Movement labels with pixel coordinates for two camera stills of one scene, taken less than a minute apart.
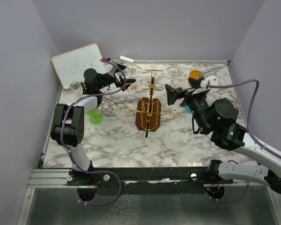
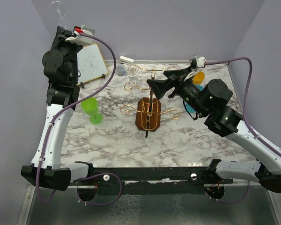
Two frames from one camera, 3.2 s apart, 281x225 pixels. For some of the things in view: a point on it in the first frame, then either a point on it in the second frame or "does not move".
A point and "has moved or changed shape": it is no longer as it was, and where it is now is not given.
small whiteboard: x=71 y=65 does not move
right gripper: x=173 y=94 → x=161 y=86
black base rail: x=145 y=181 does not move
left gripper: x=123 y=81 → x=60 y=40
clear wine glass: x=77 y=88 has moved or changed shape
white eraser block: x=123 y=59 does not move
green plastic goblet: x=95 y=117 does not move
